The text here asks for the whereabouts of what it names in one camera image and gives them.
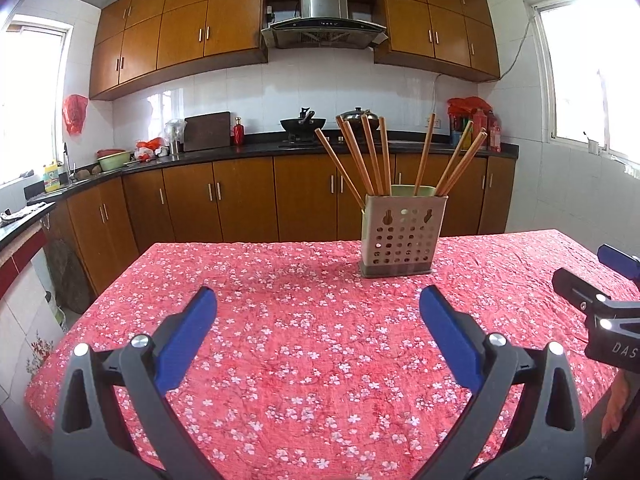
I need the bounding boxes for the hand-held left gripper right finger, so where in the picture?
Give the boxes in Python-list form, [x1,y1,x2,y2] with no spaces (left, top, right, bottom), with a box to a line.
[415,286,587,480]

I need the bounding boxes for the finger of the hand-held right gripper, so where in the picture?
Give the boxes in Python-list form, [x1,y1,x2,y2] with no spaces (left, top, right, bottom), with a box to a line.
[597,243,640,283]
[552,267,640,313]

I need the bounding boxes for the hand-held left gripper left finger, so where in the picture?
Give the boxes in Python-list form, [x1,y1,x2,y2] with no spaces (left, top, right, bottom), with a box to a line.
[50,286,221,480]

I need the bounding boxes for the beige perforated chopstick holder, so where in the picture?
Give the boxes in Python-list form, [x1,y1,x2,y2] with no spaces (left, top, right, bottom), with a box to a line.
[359,184,449,280]

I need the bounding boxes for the wooden chopstick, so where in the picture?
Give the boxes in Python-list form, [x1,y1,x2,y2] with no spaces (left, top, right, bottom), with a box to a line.
[360,114,387,196]
[414,112,436,196]
[377,116,393,196]
[434,120,475,196]
[342,120,384,196]
[314,128,367,211]
[440,130,489,197]
[335,115,380,196]

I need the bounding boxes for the person's right hand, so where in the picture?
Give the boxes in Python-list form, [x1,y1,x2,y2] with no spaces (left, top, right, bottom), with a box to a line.
[601,374,633,437]

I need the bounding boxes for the red floral tablecloth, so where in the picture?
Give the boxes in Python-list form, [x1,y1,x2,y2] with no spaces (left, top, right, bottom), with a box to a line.
[25,228,640,480]

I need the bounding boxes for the brown lower kitchen cabinets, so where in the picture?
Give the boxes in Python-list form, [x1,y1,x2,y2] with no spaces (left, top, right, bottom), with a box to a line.
[27,154,517,311]

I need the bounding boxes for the green basin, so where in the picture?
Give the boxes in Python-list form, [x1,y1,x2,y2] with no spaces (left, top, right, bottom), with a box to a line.
[96,148,132,172]

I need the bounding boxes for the red and white bag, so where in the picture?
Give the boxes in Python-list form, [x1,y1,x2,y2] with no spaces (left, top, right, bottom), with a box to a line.
[133,137,169,164]

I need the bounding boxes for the red bag of condiment bottles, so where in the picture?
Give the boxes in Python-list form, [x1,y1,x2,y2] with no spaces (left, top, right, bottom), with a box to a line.
[446,95,503,154]

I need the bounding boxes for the black kitchen countertop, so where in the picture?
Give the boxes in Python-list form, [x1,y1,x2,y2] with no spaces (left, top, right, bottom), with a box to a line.
[0,131,520,252]

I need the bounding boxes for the crumpled dish rag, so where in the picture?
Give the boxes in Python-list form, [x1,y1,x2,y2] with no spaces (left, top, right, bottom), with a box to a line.
[0,201,57,227]

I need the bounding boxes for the dark wooden cutting board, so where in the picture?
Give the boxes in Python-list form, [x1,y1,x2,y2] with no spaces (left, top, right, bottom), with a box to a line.
[183,111,232,153]

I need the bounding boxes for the pan with lid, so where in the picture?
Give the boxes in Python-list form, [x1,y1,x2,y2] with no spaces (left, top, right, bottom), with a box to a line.
[340,106,381,134]

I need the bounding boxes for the black wok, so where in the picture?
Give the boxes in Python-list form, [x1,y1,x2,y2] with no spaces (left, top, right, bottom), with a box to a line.
[278,106,327,144]

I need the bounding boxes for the hanging red plastic bag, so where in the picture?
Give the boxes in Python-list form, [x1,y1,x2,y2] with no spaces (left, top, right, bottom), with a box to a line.
[62,93,90,136]

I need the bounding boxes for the bright window near sink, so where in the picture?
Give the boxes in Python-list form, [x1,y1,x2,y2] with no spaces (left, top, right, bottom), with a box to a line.
[0,14,74,187]

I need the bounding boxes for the steel range hood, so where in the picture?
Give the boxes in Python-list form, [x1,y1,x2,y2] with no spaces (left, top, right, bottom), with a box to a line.
[260,0,389,51]

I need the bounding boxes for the bright window with cable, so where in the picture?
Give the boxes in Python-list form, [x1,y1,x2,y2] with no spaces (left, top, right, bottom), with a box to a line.
[524,0,640,167]

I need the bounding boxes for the white wall cable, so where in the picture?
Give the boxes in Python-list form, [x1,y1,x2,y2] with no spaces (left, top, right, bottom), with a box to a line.
[432,14,539,113]

